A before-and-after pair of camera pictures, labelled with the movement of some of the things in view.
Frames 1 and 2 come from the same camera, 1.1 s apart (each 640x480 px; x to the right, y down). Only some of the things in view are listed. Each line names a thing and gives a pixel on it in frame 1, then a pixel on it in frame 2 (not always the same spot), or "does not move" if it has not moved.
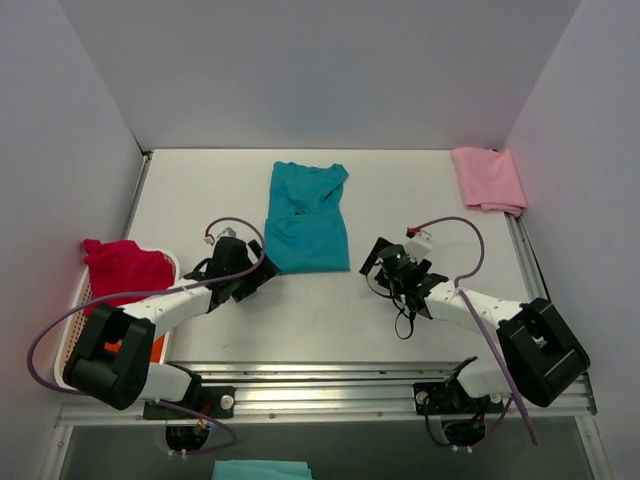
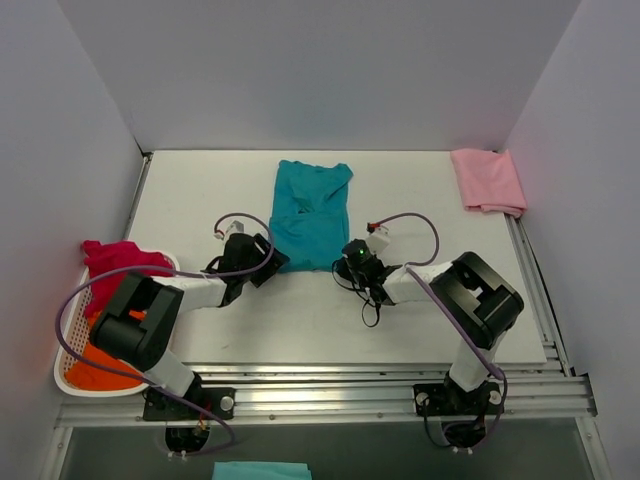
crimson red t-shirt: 121,267 does not move
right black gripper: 373,259 to 345,265
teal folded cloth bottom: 260,470 does not move
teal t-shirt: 305,228 does not move
